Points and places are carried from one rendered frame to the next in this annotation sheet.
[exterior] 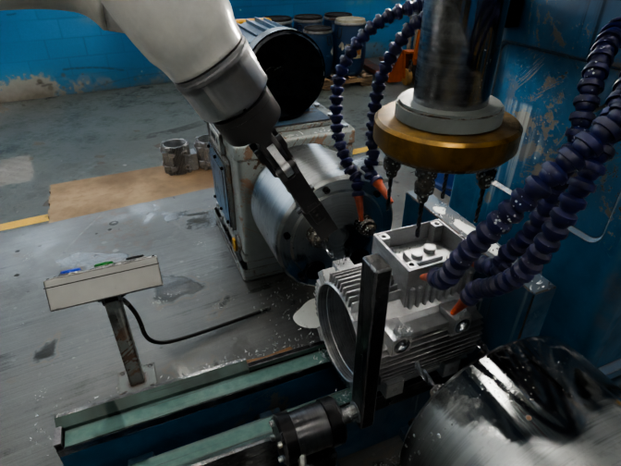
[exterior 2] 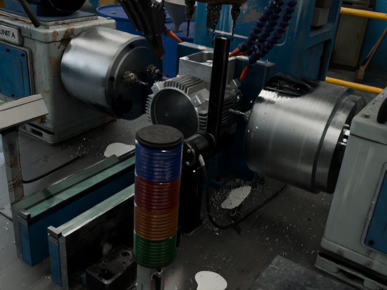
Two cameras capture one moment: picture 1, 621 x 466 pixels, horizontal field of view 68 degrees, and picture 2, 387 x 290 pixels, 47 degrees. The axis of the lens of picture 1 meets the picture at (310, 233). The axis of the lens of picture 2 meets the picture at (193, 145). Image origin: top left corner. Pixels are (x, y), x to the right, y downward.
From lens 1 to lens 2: 0.62 m
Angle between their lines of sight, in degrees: 31
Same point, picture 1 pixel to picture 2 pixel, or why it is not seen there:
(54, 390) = not seen: outside the picture
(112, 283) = (17, 113)
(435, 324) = (227, 97)
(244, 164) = (52, 44)
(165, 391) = (76, 179)
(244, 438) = not seen: hidden behind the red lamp
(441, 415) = (262, 105)
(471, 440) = (280, 105)
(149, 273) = (38, 105)
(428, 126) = not seen: outside the picture
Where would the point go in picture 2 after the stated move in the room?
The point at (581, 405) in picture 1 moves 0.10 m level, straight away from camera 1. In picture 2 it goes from (312, 81) to (310, 69)
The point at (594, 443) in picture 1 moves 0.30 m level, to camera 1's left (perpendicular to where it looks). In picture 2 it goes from (322, 87) to (207, 106)
